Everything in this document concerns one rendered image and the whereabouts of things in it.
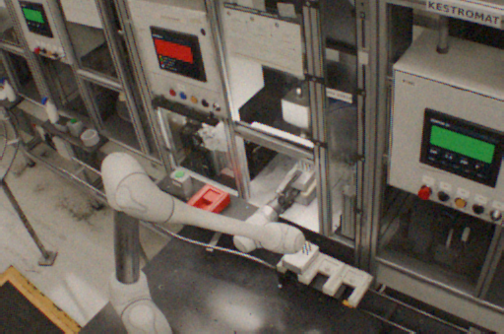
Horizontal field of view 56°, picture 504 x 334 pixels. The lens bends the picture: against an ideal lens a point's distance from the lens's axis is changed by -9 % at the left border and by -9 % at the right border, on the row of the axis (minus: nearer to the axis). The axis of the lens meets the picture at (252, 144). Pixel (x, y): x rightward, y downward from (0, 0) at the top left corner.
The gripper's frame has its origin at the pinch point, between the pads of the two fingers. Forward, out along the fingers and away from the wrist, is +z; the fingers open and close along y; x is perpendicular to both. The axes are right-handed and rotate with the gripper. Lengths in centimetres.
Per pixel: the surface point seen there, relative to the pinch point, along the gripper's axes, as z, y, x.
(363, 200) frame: -12.9, 19.7, -38.6
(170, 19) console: -14, 77, 39
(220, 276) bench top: -41, -32, 17
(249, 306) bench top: -48, -32, -4
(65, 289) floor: -76, -100, 137
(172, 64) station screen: -17, 58, 41
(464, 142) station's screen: -17, 63, -72
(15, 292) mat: -102, -99, 166
